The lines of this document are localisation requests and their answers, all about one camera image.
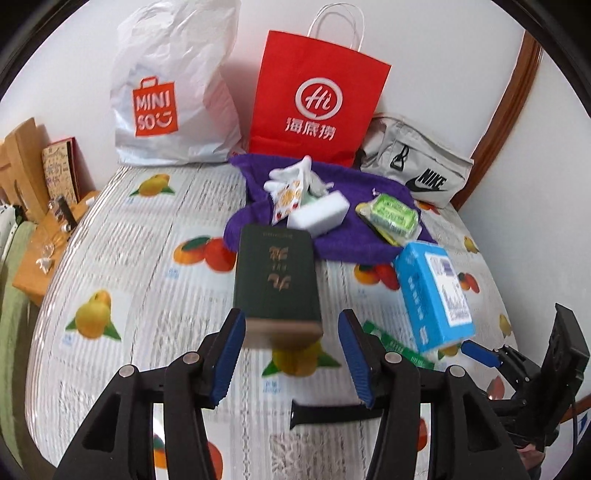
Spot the fruit print cloth pouch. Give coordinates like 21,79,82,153
271,179,306,227

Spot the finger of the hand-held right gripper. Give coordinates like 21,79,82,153
462,340,542,395
291,400,385,429

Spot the green fabric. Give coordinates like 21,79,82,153
0,222,57,464

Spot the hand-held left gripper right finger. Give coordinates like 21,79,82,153
338,310,532,480

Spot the purple towel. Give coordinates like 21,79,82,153
223,154,437,266

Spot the light wooden stool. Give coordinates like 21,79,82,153
11,191,100,305

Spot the green snack packet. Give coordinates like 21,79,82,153
355,193,422,243

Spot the dark green book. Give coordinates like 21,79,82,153
232,224,323,348

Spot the white plastic shopping bag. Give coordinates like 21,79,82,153
110,0,243,166

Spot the fruit print tablecloth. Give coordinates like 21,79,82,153
25,159,527,480

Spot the blue tissue box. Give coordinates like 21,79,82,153
393,241,476,354

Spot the red paper bag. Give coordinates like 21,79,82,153
248,2,392,169

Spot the brown wooden door frame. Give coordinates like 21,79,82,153
450,32,543,212

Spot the grey sling bag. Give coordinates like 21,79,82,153
360,114,475,209

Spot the brown cardboard box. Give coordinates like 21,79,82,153
0,117,52,220

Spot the green sachet strip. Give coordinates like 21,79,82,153
362,320,437,371

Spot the white sponge block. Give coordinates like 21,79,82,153
287,191,349,238

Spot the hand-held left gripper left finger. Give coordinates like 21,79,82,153
54,308,247,480

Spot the white glove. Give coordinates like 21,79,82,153
264,157,334,205

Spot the patterned box with red edge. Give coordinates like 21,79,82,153
41,137,82,205

